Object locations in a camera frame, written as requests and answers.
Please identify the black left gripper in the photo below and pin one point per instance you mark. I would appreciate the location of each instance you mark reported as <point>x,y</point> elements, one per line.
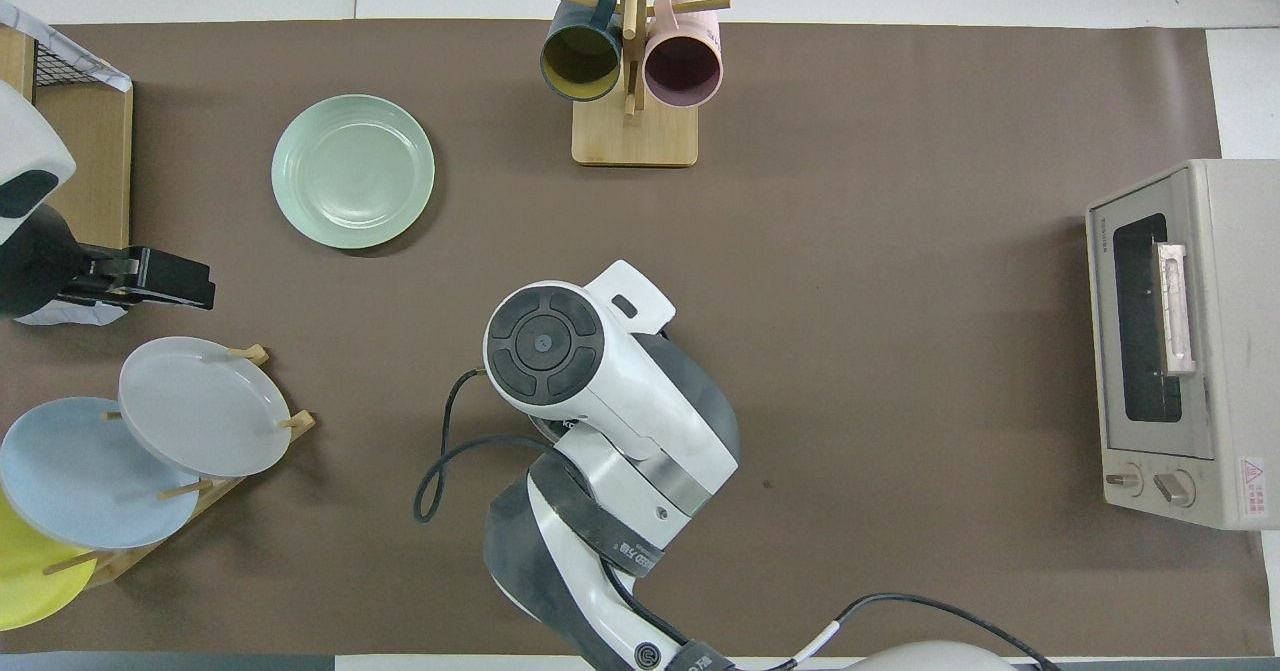
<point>100,276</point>

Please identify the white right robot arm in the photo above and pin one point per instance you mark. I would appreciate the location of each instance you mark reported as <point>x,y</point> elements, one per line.
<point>620,391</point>

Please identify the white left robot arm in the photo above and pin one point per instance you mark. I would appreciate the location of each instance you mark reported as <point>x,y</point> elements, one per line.
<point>25,161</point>

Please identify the grey plate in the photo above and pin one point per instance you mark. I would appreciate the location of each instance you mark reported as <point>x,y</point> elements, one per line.
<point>200,406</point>

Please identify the pale green plate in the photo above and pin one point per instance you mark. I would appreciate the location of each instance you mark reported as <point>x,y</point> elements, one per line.
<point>352,171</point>

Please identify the wooden plate rack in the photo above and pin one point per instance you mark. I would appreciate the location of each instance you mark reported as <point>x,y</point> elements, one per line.
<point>215,491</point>

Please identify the light blue plate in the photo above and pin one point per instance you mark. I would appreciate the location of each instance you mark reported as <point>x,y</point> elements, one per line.
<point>80,471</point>

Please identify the yellow plate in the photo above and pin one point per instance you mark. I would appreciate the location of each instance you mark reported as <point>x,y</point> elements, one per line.
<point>25,581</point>

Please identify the white cloth piece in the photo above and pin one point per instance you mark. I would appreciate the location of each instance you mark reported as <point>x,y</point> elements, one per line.
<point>80,316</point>

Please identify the white patterned cloth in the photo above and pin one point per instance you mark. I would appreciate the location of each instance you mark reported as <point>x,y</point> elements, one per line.
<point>70,56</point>

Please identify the dark blue mug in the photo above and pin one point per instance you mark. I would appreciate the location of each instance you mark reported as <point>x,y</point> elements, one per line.
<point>580,61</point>

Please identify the wooden mug tree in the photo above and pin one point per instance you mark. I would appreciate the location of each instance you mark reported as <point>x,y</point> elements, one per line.
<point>635,136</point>

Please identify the pink mug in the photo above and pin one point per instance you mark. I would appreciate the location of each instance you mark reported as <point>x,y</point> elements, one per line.
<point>683,66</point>

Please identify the brown table mat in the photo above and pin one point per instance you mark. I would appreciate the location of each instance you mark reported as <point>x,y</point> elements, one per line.
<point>900,201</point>

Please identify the beige toaster oven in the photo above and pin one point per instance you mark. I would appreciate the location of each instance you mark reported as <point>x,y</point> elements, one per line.
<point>1225,331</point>

